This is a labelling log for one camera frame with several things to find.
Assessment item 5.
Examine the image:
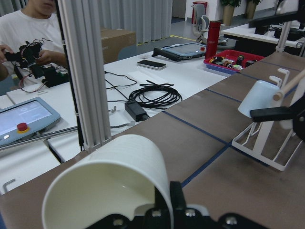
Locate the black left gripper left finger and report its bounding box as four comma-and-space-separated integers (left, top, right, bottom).
154, 187, 169, 211

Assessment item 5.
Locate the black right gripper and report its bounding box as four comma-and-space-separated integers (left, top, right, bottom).
250, 95, 305, 141

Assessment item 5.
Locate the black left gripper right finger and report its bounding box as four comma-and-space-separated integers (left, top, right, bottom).
170, 181, 186, 211

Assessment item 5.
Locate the light blue ikea cup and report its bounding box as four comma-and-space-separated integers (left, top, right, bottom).
238, 80, 280, 118

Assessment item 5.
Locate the white ikea cup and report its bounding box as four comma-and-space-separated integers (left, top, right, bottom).
41, 134, 173, 229

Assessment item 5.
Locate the red parts tray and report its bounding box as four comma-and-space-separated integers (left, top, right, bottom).
203, 50, 264, 74

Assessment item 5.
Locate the black power adapter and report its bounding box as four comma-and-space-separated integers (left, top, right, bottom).
124, 101, 149, 122

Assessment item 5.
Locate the red thermos bottle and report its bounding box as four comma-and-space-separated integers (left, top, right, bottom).
205, 21, 221, 59

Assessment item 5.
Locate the blue teach pendant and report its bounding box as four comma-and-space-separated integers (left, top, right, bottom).
152, 42, 206, 61

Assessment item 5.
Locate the potted green plant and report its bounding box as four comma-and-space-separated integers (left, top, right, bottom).
220, 0, 241, 26

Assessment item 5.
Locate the black smartphone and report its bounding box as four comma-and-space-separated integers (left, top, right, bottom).
136, 60, 166, 70

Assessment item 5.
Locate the brown cardboard box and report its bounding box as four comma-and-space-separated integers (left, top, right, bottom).
101, 27, 136, 64

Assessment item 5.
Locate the person in white shirt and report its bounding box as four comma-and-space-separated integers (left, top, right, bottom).
0, 0, 68, 81

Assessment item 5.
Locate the white wire cup rack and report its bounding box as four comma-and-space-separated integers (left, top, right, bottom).
232, 68, 305, 171

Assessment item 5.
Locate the coiled black cable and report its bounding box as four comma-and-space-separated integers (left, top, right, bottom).
128, 80, 183, 110

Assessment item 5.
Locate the grey metal ring clamp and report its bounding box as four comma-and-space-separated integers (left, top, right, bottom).
108, 106, 136, 129

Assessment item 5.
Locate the aluminium frame post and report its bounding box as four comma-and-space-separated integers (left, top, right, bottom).
58, 0, 111, 153

